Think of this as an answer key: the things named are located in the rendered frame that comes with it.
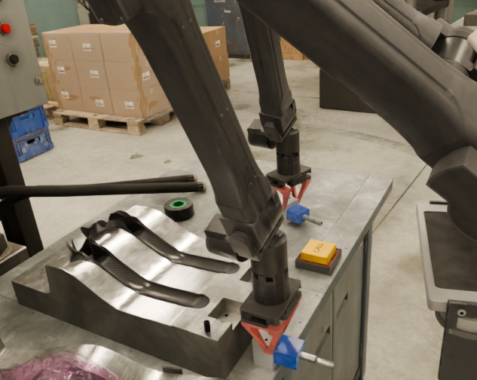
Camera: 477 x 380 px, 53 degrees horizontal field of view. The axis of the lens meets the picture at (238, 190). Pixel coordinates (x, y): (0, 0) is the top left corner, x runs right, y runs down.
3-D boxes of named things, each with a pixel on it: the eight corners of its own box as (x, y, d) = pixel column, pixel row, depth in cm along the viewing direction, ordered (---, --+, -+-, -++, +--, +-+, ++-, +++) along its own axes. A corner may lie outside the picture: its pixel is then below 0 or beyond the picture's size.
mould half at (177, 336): (287, 292, 98) (285, 234, 92) (222, 383, 78) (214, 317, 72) (105, 243, 121) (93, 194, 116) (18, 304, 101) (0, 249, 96)
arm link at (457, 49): (499, 86, 72) (508, 63, 74) (444, 45, 71) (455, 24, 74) (456, 115, 80) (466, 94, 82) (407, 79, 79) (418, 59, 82)
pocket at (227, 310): (248, 321, 83) (246, 304, 82) (233, 341, 79) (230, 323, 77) (225, 314, 85) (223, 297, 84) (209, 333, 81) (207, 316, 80)
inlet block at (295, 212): (328, 229, 119) (328, 209, 117) (314, 237, 116) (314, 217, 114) (288, 212, 128) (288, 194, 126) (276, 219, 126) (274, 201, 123)
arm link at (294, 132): (291, 132, 111) (303, 124, 115) (266, 128, 114) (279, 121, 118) (292, 160, 114) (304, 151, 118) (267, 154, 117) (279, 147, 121)
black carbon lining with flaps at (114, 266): (245, 272, 93) (241, 230, 89) (200, 324, 81) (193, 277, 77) (110, 237, 110) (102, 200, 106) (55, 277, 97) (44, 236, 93)
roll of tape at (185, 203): (163, 223, 128) (162, 212, 127) (166, 209, 136) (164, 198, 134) (194, 220, 129) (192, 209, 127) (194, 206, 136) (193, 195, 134)
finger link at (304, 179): (273, 206, 124) (272, 173, 120) (292, 196, 129) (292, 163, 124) (293, 214, 120) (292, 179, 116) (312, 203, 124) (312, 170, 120)
